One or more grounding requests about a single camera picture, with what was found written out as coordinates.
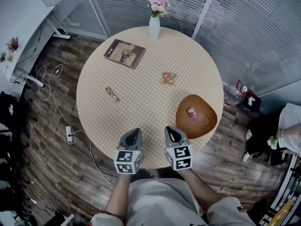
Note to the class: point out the white desk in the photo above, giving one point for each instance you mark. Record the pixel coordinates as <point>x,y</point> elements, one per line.
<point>23,32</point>

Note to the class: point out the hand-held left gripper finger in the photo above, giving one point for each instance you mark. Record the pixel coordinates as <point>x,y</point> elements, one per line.
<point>122,140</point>
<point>140,142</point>

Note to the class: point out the person's white clothing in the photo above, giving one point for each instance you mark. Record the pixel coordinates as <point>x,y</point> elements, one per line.
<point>162,204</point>

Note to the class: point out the brown book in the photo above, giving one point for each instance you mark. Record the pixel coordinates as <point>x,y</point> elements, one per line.
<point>124,53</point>

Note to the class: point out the person's left forearm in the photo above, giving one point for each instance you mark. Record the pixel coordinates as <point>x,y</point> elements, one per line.
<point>118,196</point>

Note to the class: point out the pink candy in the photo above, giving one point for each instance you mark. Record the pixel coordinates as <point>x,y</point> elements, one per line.
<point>192,112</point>

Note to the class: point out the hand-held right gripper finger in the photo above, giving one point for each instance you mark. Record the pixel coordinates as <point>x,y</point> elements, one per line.
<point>166,139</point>
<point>184,138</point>

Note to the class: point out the person's right forearm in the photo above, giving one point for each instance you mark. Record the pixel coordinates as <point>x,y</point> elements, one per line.
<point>200,189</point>

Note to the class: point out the small green plant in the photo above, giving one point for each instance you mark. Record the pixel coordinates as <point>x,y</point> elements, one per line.
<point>2,56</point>

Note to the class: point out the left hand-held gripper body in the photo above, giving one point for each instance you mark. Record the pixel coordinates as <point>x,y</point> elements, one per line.
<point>127,161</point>

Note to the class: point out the white vase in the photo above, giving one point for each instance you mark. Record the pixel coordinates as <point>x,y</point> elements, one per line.
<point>154,28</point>

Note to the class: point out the brown wooden bowl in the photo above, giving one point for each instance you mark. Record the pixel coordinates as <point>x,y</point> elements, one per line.
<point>202,123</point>

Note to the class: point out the round table with checkered cloth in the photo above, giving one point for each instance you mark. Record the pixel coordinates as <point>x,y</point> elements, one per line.
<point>141,109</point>

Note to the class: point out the small reddish dried plant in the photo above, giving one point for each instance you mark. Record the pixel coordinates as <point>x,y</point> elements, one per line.
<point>13,45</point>

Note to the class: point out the black office chair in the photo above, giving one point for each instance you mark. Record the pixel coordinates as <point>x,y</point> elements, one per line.
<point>9,107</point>
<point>9,163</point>

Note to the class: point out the pink flower bunch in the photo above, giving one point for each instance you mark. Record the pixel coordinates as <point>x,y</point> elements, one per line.
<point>158,2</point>

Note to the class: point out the white flower bunch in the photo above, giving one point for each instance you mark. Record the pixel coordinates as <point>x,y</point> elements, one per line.
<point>272,142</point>

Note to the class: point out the orange snack packet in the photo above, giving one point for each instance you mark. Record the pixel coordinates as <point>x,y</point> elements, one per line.
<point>168,77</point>

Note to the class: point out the small black bag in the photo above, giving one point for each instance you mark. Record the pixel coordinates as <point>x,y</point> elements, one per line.
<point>255,103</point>

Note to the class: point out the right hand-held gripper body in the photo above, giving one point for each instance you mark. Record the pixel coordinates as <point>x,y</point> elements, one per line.
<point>179,158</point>

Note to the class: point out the black metal shelf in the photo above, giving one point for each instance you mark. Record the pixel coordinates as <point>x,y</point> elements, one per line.
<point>285,192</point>

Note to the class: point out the long red snack bar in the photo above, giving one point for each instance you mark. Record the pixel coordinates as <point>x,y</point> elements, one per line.
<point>112,94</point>

